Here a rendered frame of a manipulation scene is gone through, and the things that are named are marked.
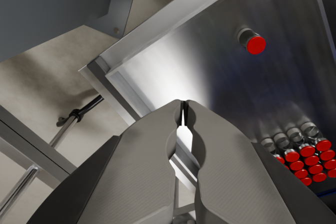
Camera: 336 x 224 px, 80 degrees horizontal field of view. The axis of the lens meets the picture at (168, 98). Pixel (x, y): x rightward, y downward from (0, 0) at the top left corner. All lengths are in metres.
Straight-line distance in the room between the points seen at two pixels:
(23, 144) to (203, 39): 0.99
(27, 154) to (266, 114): 1.01
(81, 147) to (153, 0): 1.23
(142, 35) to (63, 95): 1.30
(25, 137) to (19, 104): 0.66
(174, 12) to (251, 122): 0.21
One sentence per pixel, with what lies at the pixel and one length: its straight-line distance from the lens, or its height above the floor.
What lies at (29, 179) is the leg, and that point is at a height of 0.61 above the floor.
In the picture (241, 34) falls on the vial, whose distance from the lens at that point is 0.28.
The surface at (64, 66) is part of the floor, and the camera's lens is 1.44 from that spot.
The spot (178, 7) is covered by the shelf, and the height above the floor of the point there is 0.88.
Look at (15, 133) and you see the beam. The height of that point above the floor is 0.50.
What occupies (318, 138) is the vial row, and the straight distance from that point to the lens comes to 0.38.
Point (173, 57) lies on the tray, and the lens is 0.30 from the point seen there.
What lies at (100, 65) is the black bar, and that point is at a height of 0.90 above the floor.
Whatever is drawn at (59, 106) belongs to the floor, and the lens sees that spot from 1.62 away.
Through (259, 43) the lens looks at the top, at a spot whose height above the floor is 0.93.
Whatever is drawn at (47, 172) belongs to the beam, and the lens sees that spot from 1.16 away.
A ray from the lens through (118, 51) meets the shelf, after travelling 0.31.
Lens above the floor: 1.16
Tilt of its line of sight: 60 degrees down
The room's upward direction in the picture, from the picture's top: 174 degrees counter-clockwise
